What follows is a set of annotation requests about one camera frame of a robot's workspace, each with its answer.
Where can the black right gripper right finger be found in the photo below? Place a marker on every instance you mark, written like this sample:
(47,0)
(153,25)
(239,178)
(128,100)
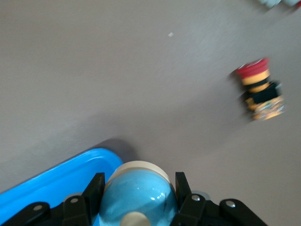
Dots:
(200,212)

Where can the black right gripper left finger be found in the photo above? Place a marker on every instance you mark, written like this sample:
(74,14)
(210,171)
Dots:
(77,209)

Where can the blue bell with beige knob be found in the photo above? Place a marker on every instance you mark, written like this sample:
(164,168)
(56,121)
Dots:
(138,195)

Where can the blue plastic tray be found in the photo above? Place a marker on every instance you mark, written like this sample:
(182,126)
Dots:
(54,179)

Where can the red yellow emergency stop button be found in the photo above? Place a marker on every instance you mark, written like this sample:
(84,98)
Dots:
(261,94)

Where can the white circuit breaker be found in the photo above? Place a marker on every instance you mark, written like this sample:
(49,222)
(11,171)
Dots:
(270,2)

